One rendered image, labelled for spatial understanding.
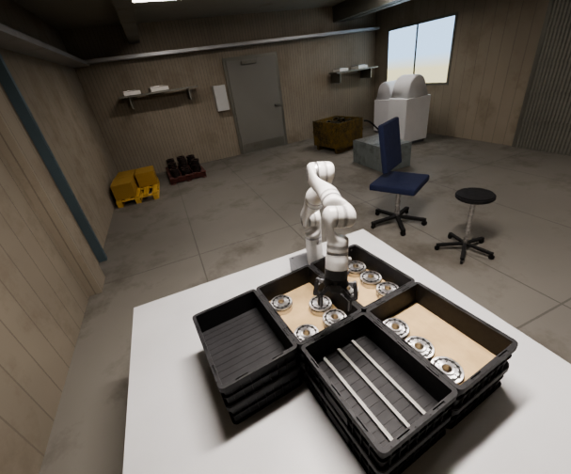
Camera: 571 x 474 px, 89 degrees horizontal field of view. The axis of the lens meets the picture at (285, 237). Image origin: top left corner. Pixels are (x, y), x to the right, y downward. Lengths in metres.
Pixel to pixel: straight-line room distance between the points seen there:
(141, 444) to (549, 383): 1.48
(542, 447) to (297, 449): 0.75
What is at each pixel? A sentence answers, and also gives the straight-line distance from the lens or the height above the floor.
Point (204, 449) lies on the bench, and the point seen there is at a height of 0.70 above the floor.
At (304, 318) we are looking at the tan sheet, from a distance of 1.33.
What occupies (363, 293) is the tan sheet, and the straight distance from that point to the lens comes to 1.44.
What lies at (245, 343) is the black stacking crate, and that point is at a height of 0.83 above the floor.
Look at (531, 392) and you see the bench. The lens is 1.44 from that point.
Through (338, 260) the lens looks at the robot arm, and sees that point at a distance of 0.93.
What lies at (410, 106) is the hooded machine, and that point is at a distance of 7.07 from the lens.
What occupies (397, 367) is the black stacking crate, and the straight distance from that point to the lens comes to 1.19.
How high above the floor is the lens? 1.79
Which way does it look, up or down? 30 degrees down
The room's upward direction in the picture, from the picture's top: 8 degrees counter-clockwise
